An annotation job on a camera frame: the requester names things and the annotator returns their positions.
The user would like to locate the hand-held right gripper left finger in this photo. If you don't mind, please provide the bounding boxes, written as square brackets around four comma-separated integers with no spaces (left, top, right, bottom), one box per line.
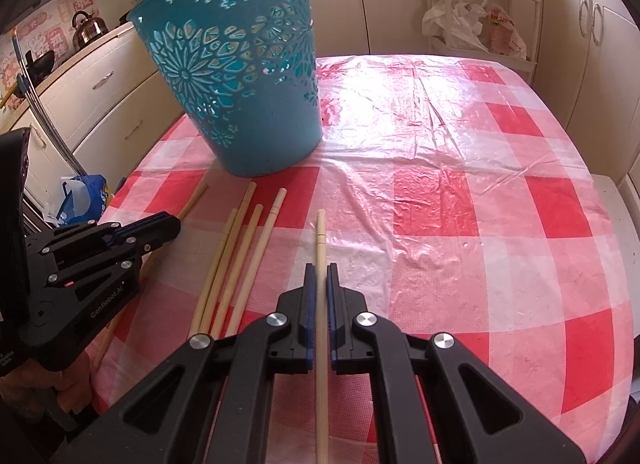
[70,264,318,464]

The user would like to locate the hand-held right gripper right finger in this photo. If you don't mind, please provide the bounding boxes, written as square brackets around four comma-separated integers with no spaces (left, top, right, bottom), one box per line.
[326,264,587,464]

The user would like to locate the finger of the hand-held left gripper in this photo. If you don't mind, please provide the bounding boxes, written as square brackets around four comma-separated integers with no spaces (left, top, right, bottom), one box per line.
[26,212,182,267]
[24,240,155,361]

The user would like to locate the single wooden chopstick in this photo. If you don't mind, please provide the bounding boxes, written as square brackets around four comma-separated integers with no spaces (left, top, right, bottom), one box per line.
[92,182,209,370]
[314,209,331,464]

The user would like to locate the bundle of wooden chopsticks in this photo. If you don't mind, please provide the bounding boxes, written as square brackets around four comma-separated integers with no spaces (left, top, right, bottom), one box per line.
[190,181,288,341]

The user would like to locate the teal perforated plastic basket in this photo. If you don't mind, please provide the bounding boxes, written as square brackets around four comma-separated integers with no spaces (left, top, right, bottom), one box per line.
[126,0,323,178]

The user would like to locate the person's left hand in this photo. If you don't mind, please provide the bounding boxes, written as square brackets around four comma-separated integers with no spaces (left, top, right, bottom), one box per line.
[0,361,92,415]

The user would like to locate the blue plastic bag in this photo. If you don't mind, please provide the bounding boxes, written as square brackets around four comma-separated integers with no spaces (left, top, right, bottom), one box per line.
[49,173,109,226]

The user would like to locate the cream base cabinets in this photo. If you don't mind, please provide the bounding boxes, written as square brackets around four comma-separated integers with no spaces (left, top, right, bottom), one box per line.
[0,0,640,207]

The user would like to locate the black wok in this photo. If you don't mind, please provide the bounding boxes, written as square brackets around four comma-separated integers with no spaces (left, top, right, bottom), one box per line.
[22,48,57,81]

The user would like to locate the red checkered plastic tablecloth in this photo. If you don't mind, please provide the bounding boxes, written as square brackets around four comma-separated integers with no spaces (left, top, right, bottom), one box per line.
[85,54,640,460]

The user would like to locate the steel kettle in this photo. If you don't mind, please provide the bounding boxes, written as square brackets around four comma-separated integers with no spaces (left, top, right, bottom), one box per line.
[71,10,109,50]

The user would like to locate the white plastic bag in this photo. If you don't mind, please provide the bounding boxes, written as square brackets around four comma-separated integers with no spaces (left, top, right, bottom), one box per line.
[422,0,489,53]

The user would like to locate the pink plastic bag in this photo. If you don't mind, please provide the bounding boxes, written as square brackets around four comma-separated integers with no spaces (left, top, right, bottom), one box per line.
[477,4,529,58]

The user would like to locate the white trolley cart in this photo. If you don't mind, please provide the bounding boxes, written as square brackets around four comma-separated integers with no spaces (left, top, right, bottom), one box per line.
[421,0,544,83]

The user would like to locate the metal mop handles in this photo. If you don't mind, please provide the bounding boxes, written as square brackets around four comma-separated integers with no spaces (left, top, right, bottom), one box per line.
[12,26,85,176]

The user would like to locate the pink wall stickers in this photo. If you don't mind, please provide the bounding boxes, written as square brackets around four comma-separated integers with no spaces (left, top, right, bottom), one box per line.
[0,0,97,91]

